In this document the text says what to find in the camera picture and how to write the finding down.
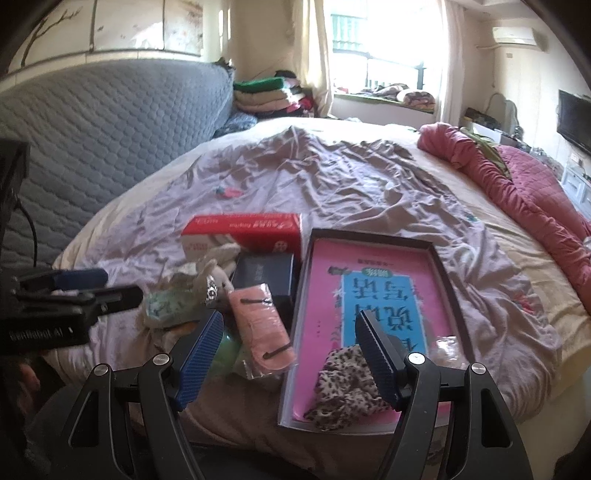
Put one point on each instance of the tree wall painting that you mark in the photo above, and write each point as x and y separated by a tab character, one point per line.
129	27

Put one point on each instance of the beige plush bear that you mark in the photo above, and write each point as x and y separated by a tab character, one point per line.
217	254

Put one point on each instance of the stack of folded clothes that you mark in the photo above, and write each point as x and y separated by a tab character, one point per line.
268	94

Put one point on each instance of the green cloth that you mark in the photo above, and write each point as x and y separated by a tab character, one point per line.
489	152

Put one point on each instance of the light green soft ball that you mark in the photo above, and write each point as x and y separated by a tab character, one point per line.
227	345

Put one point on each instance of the white drawer cabinet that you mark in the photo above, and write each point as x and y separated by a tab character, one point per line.
579	184

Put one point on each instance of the pink quilt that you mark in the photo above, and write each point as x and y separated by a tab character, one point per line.
531	194

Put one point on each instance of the folded floral blanket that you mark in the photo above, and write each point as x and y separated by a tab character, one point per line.
411	98

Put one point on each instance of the window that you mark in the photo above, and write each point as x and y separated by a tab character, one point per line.
383	46

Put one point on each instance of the lilac bed sheet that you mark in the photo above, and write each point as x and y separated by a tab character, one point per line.
323	184

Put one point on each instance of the white air conditioner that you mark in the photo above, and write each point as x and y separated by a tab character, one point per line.
517	37

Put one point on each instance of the red cardboard box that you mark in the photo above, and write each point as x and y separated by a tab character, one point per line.
240	226

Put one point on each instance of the dark patterned cloth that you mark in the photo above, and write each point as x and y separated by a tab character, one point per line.
235	124

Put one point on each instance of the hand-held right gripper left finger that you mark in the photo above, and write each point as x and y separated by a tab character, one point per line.
199	357

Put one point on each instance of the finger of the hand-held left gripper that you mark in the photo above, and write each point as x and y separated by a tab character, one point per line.
81	278
117	297

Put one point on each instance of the pink comb in bag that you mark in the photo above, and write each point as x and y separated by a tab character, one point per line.
258	327

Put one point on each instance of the dark blue box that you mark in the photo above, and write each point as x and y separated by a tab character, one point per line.
268	277

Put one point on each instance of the black hair pin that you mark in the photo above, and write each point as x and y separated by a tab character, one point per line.
277	353
256	301

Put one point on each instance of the black television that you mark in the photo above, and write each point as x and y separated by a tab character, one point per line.
575	120

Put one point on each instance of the grey quilted headboard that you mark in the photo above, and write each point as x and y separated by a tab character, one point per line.
115	129

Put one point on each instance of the green tissue pack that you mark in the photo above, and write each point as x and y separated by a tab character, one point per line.
161	304

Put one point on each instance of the white arched mirror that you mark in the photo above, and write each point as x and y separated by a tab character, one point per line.
501	110

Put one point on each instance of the cluttered side table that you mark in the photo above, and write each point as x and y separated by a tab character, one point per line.
485	124

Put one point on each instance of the person's dark clothing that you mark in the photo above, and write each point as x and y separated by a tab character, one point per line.
27	438

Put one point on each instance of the leopard print scrunchie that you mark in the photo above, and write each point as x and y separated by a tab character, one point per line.
337	392

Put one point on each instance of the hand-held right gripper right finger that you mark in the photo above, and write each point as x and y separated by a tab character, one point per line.
376	357

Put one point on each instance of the cream curtain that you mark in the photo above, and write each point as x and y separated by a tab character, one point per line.
318	55
452	60

